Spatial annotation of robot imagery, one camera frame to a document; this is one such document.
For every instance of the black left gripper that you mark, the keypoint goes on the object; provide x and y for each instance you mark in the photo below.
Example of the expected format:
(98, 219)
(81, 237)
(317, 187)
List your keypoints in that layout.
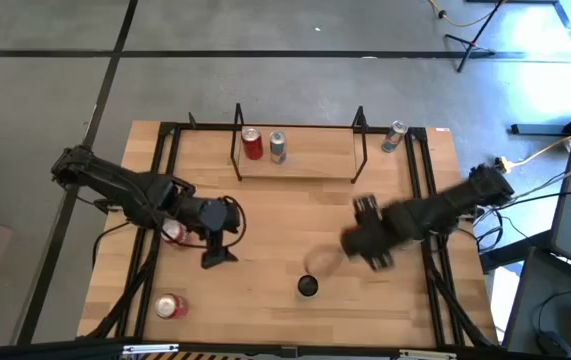
(213, 215)

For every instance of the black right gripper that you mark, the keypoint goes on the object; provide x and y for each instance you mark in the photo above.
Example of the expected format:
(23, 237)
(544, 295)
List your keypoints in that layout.
(372, 237)

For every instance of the red Coca-Cola can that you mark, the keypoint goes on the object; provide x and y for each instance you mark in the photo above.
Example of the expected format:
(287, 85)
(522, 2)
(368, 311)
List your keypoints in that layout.
(252, 145)
(169, 306)

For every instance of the blue silver Red Bull can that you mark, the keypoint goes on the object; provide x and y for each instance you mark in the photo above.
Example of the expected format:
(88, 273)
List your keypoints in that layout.
(278, 150)
(392, 140)

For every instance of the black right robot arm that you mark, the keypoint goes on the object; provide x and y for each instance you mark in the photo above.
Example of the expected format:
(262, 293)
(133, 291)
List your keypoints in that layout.
(445, 205)

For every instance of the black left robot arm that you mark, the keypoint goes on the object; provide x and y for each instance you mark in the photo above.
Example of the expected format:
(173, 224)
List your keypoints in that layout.
(115, 182)

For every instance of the black-framed wooden shelf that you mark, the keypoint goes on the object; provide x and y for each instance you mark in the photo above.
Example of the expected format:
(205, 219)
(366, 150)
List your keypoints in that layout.
(315, 152)

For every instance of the red can with blue label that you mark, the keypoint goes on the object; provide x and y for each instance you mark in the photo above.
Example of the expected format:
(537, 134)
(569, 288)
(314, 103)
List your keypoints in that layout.
(175, 232)

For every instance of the black yellow hazard strip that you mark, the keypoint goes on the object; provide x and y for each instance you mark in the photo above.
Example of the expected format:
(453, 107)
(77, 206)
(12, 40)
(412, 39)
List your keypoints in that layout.
(190, 356)

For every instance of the silver edge plate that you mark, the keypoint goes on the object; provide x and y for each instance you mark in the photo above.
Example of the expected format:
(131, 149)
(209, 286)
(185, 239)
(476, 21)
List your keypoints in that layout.
(150, 348)
(427, 354)

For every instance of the black stand foot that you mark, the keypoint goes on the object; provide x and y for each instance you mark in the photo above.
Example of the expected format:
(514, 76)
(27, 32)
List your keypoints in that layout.
(540, 129)

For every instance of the black tripod stand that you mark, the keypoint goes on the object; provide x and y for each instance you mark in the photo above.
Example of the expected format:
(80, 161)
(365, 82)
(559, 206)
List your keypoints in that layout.
(470, 44)

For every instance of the black aluminium table frame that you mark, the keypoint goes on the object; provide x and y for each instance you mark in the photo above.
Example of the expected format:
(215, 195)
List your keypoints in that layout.
(210, 126)

